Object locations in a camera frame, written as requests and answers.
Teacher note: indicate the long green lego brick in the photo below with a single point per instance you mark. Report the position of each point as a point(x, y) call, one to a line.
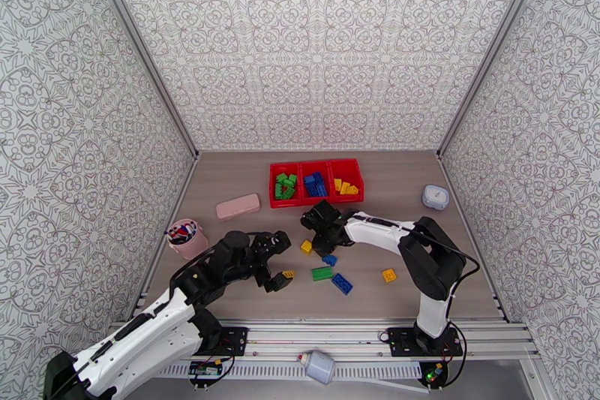
point(322, 273)

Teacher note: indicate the long blue lego brick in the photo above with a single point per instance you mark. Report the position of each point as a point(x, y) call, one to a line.
point(342, 284)

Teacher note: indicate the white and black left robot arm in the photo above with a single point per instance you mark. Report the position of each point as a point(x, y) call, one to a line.
point(150, 333)

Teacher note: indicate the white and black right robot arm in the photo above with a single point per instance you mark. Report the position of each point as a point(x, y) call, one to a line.
point(379, 232)

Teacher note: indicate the pink bucket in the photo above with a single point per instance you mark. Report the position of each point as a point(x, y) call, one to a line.
point(192, 246)

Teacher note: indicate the pink pencil case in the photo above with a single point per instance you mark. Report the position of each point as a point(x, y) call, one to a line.
point(238, 207)

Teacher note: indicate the white marker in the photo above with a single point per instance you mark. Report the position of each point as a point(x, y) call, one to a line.
point(190, 226)

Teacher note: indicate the black marker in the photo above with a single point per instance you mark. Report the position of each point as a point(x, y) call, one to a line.
point(180, 238)

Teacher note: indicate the red marker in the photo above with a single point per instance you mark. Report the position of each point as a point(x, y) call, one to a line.
point(177, 228)

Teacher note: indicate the white plastic bottle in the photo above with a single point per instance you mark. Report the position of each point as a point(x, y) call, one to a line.
point(318, 367)

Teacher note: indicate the small white lidded container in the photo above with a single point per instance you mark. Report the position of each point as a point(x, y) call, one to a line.
point(435, 197)

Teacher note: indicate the small circuit board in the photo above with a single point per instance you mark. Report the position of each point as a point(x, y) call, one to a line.
point(206, 369)
point(433, 373)

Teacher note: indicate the aluminium mounting rail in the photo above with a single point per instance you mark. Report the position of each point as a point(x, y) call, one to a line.
point(318, 333)

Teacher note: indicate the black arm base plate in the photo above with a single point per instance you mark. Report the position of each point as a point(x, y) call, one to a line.
point(236, 341)
point(397, 342)

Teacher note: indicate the aluminium table side rail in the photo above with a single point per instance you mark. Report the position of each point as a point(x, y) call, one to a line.
point(186, 183)
point(487, 272)

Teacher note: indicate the aluminium frame post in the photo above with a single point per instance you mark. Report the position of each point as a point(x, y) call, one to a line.
point(146, 56)
point(487, 56)

